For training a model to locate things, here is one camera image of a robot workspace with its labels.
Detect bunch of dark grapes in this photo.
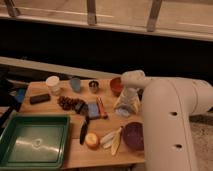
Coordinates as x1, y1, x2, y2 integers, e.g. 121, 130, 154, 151
57, 96, 79, 110

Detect peeled banana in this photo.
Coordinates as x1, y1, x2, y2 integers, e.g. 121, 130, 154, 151
100, 127, 122, 156

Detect blue object at left edge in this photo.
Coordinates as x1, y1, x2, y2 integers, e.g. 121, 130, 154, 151
15, 89, 26, 103

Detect green plastic tray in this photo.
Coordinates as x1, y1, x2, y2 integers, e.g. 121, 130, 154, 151
0, 115, 70, 171

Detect blue plastic cup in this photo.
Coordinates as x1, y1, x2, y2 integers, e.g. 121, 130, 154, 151
70, 77, 81, 92

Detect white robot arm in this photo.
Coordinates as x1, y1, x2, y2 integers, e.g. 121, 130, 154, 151
121, 70, 213, 171

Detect small metal cup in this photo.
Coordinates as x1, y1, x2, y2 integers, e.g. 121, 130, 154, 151
89, 80, 99, 93

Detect black rectangular block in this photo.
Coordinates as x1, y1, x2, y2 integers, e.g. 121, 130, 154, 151
30, 94, 51, 105

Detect white lidded jar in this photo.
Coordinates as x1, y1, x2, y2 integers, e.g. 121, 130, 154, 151
45, 76, 61, 96

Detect purple bowl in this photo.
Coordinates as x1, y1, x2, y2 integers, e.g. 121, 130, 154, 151
122, 122, 144, 151

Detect yellow apple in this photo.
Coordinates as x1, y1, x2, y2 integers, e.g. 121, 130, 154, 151
85, 133, 99, 149

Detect blue sponge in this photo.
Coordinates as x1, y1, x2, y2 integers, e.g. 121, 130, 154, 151
88, 102, 100, 119

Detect orange marker pen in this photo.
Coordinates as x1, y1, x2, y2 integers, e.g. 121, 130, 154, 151
97, 97, 108, 119

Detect orange bowl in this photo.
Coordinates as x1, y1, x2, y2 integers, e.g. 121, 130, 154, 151
110, 77, 123, 96

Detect small dark box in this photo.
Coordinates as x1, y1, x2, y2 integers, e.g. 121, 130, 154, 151
75, 102, 88, 115

